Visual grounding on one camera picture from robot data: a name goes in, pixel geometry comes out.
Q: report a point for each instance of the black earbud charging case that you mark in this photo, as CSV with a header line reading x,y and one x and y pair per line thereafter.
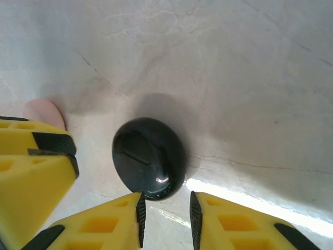
x,y
145,156

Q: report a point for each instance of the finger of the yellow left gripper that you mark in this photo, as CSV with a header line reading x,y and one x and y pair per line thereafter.
x,y
15,140
26,195

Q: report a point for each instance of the pink earbud charging case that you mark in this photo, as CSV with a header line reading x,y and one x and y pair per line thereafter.
x,y
44,112

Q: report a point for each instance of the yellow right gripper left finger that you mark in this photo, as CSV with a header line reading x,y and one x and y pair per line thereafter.
x,y
86,234

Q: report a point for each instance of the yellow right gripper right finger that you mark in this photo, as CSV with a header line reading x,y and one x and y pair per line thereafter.
x,y
208,221

